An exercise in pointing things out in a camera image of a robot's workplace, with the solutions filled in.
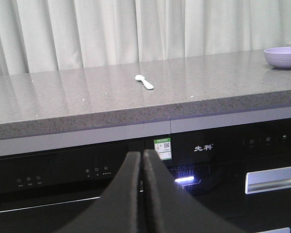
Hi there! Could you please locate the mint green plastic spoon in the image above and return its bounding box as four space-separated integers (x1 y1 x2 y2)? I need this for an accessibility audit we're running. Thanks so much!
135 74 154 90

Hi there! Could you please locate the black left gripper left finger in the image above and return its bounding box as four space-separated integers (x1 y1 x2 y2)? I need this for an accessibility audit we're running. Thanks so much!
58 151 141 233

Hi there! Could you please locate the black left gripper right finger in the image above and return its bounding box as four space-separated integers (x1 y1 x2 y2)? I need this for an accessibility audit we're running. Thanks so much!
143 150 242 233

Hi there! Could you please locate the silver drawer handle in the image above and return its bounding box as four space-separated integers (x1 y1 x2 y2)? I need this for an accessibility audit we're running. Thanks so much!
245 166 291 195
256 227 291 233

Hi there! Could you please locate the lower silver drawer handle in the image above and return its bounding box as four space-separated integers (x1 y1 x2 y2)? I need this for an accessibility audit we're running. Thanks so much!
256 227 291 233

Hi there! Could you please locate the purple plastic bowl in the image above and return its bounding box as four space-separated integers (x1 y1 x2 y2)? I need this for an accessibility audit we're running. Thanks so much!
263 47 291 69

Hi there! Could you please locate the white curtain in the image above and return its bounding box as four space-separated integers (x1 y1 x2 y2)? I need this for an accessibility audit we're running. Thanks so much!
0 0 291 76

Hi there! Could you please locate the upper silver drawer handle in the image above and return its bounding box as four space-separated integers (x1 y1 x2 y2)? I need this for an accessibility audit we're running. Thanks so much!
245 166 291 195

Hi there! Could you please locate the black built-in dishwasher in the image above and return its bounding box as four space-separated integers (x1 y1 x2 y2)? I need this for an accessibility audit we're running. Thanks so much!
0 120 170 233

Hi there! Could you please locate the black disinfection cabinet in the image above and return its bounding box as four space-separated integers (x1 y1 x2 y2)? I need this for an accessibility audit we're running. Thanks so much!
170 107 291 233

